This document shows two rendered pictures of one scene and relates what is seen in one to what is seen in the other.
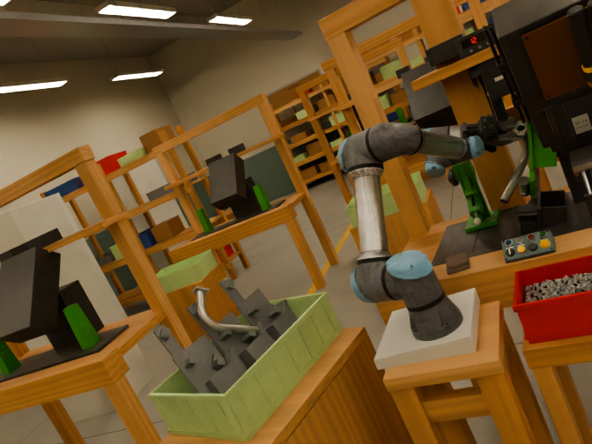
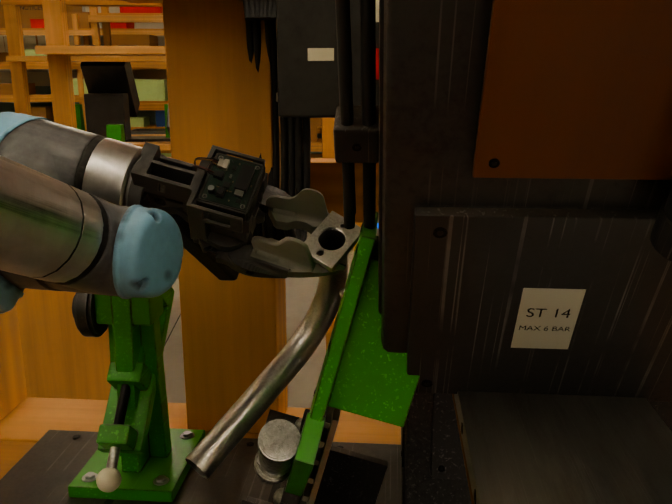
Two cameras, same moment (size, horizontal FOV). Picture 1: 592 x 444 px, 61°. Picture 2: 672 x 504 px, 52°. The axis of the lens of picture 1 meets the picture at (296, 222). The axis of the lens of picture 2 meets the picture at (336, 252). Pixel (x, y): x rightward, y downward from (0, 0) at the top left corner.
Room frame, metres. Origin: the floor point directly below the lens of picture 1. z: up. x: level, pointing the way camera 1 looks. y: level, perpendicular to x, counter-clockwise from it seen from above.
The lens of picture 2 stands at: (1.16, -0.57, 1.40)
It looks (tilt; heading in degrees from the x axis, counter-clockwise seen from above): 14 degrees down; 334
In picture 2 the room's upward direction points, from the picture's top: straight up
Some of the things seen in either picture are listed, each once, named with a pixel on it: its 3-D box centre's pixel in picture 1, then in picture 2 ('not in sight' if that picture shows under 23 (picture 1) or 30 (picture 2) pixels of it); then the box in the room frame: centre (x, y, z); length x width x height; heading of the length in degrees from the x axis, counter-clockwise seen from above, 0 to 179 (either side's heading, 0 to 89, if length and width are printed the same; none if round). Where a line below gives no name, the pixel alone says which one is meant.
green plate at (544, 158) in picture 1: (540, 145); (374, 330); (1.68, -0.87, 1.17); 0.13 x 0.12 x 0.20; 59
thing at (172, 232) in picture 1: (140, 228); not in sight; (7.47, 2.11, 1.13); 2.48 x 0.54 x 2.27; 66
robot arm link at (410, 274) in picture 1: (411, 277); not in sight; (1.38, -0.23, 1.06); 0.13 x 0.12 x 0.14; 41
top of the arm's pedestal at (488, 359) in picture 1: (446, 344); not in sight; (1.37, -0.25, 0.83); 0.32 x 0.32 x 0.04; 62
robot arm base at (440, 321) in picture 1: (431, 311); not in sight; (1.37, -0.24, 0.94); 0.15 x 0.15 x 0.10
